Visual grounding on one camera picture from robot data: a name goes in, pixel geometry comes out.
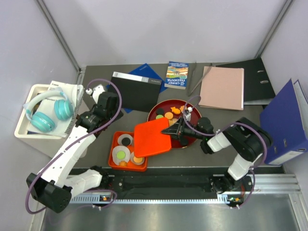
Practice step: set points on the white spiral manual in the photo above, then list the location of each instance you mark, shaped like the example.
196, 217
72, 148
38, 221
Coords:
53, 111

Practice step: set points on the white paper cup top-left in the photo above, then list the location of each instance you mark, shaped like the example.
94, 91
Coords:
122, 136

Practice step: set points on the black cookie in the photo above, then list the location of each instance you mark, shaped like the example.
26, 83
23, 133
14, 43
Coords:
160, 111
125, 141

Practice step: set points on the red round tray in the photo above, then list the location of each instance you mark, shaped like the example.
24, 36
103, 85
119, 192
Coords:
166, 106

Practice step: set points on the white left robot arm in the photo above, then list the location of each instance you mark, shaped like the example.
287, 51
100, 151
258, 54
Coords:
52, 187

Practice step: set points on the grey cable duct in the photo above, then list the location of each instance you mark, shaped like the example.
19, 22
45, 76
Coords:
105, 198

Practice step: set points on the white storage bin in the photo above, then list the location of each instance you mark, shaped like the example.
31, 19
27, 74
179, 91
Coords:
49, 143

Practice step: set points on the blue ring binder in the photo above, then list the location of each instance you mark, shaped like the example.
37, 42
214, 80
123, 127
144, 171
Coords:
285, 118

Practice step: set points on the teal headphones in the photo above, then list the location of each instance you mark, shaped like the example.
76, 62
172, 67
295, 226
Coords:
45, 110

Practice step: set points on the metal tongs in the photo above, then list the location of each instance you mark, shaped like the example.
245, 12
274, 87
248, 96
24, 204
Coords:
199, 79

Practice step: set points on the orange box lid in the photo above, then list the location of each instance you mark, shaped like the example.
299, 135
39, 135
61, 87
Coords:
149, 139

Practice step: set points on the black notebook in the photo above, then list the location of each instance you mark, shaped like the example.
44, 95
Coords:
137, 92

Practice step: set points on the orange round cookie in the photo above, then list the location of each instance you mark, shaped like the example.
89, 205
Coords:
138, 160
169, 115

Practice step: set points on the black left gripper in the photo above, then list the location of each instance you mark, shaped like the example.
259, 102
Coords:
120, 115

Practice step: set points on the colourful paperback book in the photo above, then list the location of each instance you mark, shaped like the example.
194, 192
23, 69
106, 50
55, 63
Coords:
177, 75

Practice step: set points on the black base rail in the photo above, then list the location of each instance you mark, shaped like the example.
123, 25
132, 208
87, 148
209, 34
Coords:
172, 183

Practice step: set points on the pink folder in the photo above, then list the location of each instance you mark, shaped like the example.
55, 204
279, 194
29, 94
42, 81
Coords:
222, 88

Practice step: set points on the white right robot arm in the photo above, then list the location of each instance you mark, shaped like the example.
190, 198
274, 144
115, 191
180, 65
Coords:
249, 140

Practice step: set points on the orange swirl cookie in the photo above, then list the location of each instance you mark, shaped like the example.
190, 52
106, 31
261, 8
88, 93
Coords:
123, 164

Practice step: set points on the white paper cup bottom-right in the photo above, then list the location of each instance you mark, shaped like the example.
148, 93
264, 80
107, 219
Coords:
131, 159

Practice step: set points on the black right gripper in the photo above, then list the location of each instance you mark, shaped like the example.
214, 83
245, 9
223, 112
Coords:
173, 129

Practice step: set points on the orange cookie box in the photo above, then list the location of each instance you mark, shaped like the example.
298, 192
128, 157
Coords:
130, 165

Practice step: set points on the white paper cup bottom-left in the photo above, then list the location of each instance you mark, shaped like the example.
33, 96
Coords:
120, 148

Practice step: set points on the orange fish cookie top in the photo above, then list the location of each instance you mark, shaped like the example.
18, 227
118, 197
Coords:
175, 110

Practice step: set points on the black ring binder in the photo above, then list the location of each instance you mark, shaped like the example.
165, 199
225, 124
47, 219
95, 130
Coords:
257, 86

